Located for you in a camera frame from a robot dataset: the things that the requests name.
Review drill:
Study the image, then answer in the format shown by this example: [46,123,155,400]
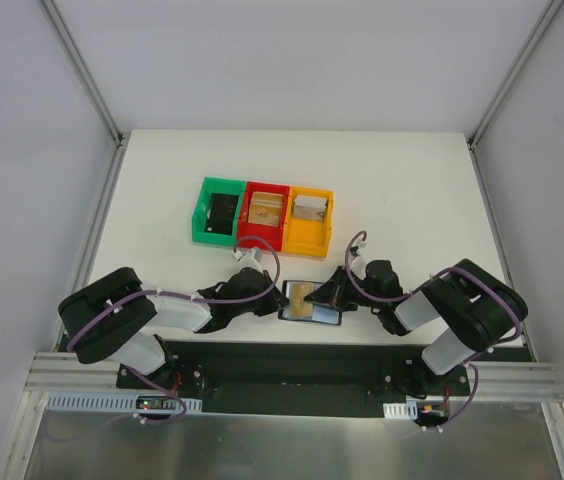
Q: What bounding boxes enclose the right white cable duct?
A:
[383,401,418,421]

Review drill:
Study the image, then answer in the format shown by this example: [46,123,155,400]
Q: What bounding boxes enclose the right aluminium frame post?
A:
[467,0,564,151]

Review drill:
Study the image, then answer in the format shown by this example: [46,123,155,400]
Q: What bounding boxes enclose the white cards in orange bin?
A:
[292,195,329,222]

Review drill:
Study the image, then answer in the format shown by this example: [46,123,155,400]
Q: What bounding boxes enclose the wooden cards in red bin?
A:
[247,191,284,228]

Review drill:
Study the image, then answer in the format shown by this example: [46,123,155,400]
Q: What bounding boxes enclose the gold card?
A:
[288,282,314,319]

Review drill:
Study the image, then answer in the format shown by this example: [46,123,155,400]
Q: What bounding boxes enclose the white cable duct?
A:
[383,401,418,421]
[46,392,183,415]

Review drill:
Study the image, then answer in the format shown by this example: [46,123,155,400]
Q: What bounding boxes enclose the black leather card holder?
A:
[278,280,342,326]

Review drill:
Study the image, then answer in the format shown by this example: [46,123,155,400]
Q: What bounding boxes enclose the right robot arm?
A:
[304,259,528,398]

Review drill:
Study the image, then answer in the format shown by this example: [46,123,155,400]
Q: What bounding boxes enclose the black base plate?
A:
[56,338,473,418]

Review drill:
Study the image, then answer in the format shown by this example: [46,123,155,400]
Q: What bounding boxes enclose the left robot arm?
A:
[58,267,289,389]

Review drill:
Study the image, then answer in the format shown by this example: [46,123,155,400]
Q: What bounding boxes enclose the left aluminium frame post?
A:
[37,0,124,146]

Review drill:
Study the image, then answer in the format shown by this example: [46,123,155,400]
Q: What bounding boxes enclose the left white cable duct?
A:
[46,392,183,415]

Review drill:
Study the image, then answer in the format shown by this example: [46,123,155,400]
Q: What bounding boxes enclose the aluminium front rail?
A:
[24,352,564,403]

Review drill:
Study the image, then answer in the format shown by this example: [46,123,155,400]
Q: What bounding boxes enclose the black cards in green bin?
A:
[205,193,239,235]

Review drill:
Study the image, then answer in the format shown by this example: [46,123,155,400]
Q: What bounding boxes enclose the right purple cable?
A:
[344,230,523,432]

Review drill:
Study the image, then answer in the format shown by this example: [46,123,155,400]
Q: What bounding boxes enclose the green plastic bin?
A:
[191,177,246,247]

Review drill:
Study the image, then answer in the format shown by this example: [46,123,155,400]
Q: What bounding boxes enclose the red plastic bin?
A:
[237,181,290,252]

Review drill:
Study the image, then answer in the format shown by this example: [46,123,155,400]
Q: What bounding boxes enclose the orange plastic bin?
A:
[282,186,334,259]

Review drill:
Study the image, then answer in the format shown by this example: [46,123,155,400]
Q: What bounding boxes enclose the aluminium frame post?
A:
[467,0,564,151]
[37,0,124,146]

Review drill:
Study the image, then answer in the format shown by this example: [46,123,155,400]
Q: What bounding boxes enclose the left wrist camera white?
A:
[233,247,263,273]

